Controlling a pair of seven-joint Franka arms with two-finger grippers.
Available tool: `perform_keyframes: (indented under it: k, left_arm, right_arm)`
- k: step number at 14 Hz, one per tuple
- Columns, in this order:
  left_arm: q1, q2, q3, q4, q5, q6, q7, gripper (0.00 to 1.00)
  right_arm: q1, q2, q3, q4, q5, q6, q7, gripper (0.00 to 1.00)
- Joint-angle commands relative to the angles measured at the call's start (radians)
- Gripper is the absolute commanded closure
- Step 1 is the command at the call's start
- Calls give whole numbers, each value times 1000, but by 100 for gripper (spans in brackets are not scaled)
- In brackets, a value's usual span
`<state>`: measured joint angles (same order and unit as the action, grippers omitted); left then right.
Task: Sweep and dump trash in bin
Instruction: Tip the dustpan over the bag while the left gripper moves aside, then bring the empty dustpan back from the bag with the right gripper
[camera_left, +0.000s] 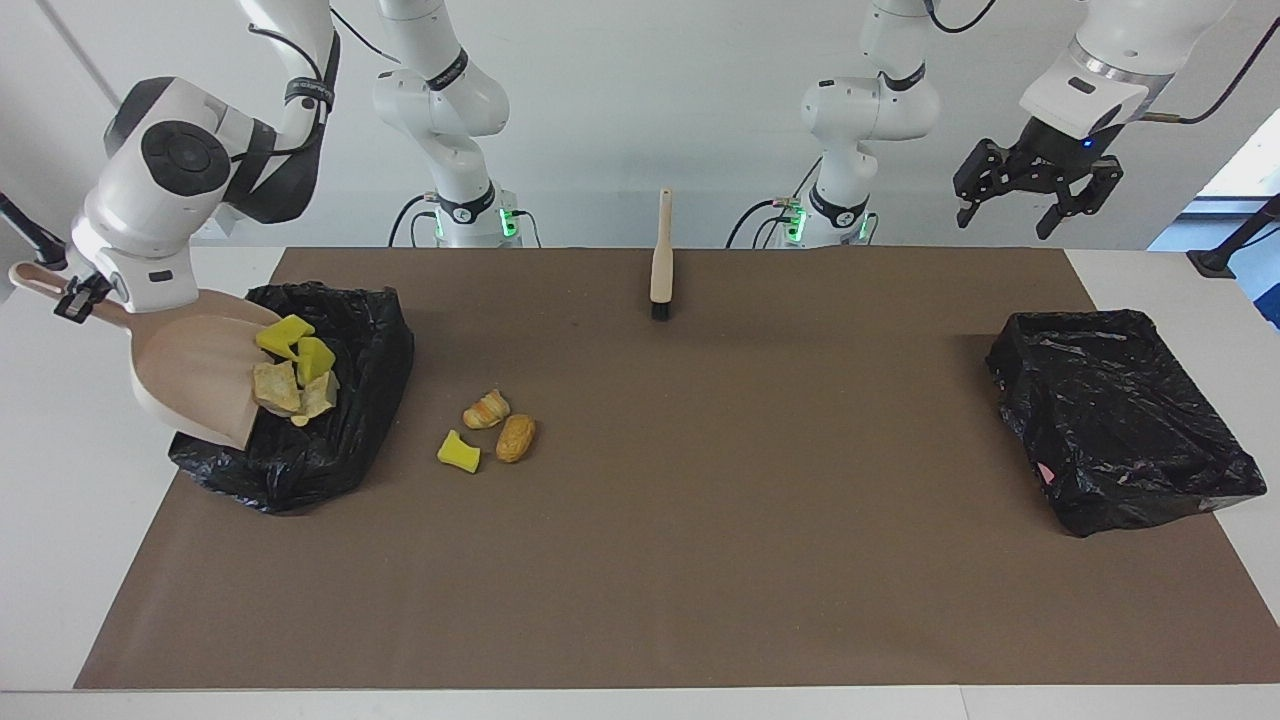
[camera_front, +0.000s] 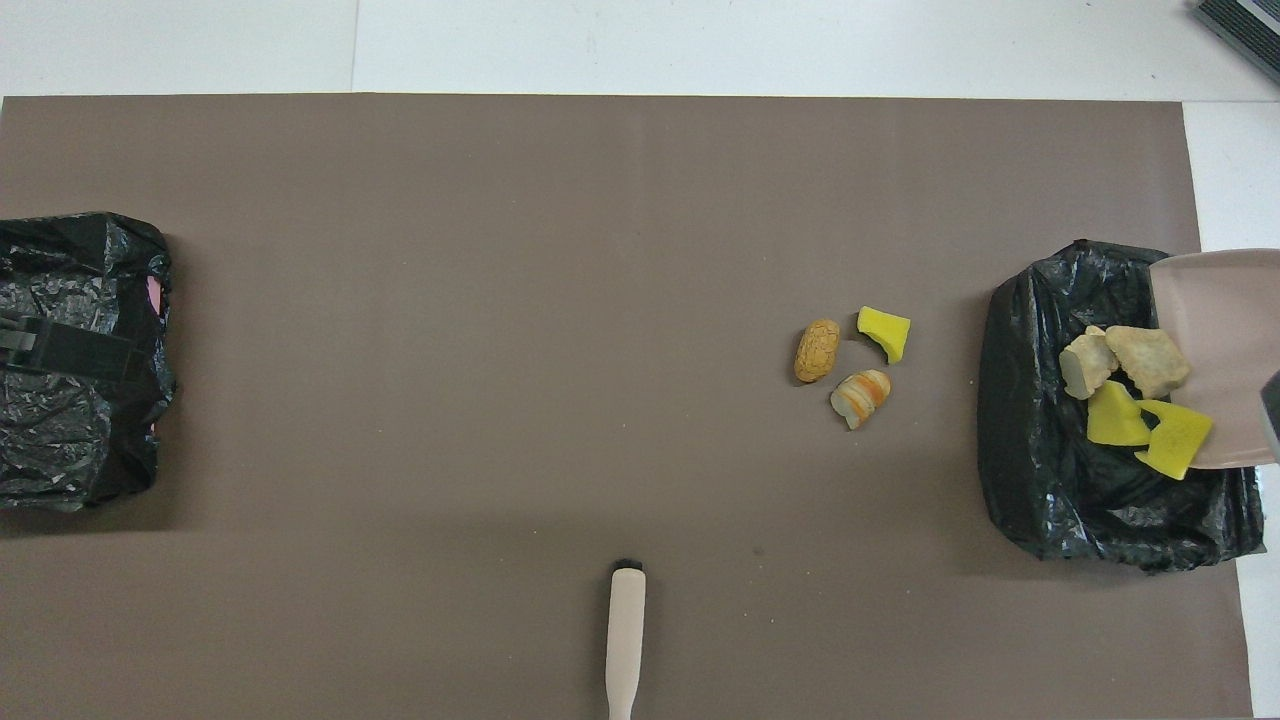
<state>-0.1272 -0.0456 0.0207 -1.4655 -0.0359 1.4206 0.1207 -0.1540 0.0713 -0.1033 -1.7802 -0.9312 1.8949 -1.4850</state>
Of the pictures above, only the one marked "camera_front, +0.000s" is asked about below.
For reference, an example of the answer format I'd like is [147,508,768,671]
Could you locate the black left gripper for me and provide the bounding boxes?
[0,314,137,382]

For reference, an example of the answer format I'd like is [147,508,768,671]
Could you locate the beige plastic dustpan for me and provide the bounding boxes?
[1148,249,1280,469]

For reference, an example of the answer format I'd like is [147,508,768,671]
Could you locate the yellow sponge piece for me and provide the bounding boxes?
[857,306,912,365]
[1087,380,1153,447]
[1135,400,1214,481]

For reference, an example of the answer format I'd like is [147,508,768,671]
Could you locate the striped croissant piece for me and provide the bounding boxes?
[1104,325,1192,399]
[1060,325,1121,401]
[830,369,892,431]

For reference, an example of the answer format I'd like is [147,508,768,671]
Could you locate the beige hand brush black bristles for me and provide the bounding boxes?
[605,560,647,720]

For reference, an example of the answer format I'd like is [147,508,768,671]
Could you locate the black bag-lined bin pink patch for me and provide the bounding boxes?
[0,211,177,513]

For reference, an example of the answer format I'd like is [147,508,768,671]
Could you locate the grey ribbed device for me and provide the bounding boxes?
[1190,0,1280,86]

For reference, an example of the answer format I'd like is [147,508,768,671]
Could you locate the brown table mat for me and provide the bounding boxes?
[0,94,1253,720]

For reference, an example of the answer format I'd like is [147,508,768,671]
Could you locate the brown oval bread roll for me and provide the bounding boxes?
[794,318,842,384]

